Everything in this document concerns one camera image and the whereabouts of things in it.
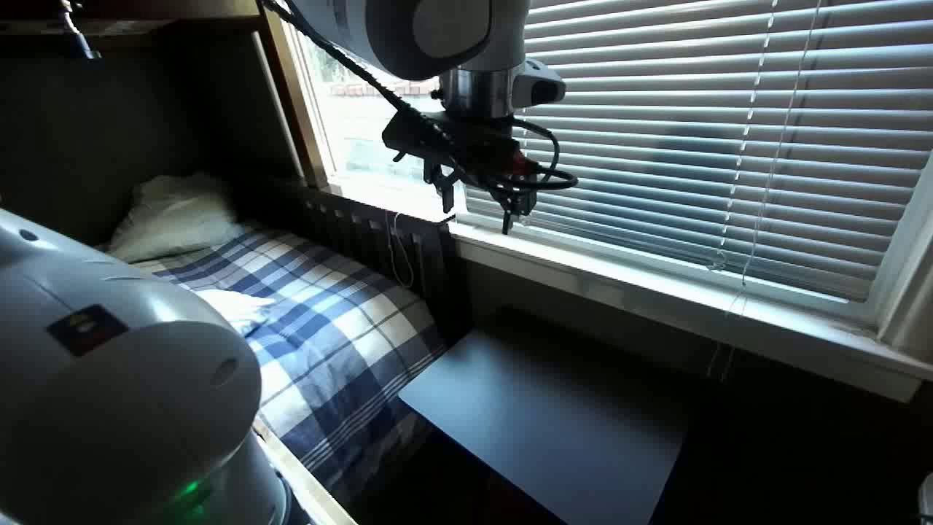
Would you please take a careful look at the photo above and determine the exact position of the aluminium robot mounting table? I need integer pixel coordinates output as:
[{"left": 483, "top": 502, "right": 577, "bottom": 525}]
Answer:
[{"left": 254, "top": 417, "right": 361, "bottom": 525}]

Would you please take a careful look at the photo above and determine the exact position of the wide white window blind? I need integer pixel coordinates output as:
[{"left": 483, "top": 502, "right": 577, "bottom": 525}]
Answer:
[{"left": 453, "top": 0, "right": 933, "bottom": 307}]

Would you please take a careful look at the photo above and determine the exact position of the black thin cable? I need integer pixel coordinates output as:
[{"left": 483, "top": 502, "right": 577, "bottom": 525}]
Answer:
[{"left": 260, "top": 0, "right": 581, "bottom": 194}]

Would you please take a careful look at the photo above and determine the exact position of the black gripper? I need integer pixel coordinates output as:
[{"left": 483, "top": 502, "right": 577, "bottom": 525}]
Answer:
[{"left": 383, "top": 105, "right": 542, "bottom": 237}]

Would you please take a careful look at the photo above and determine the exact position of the blue plaid blanket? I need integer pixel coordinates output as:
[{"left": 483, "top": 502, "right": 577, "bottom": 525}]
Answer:
[{"left": 132, "top": 219, "right": 453, "bottom": 502}]

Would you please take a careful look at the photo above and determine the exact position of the dark wooden headboard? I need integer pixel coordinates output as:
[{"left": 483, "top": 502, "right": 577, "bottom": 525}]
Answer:
[{"left": 230, "top": 174, "right": 460, "bottom": 336}]

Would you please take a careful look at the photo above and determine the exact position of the white window frame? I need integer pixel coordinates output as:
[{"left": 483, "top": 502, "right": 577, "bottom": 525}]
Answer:
[{"left": 254, "top": 0, "right": 460, "bottom": 226}]

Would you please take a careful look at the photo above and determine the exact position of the white blind string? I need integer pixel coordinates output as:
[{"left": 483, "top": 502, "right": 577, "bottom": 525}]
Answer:
[
  {"left": 399, "top": 206, "right": 419, "bottom": 285},
  {"left": 384, "top": 206, "right": 403, "bottom": 285}
]

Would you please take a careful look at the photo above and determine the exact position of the black side table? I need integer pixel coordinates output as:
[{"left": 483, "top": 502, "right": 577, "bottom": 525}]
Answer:
[{"left": 393, "top": 323, "right": 699, "bottom": 525}]

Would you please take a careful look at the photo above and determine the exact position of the white window sill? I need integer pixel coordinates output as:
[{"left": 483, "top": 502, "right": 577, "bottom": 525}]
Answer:
[{"left": 445, "top": 219, "right": 933, "bottom": 406}]

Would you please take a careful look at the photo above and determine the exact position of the white pillow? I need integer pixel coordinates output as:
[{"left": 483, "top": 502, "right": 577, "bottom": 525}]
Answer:
[{"left": 103, "top": 171, "right": 257, "bottom": 267}]

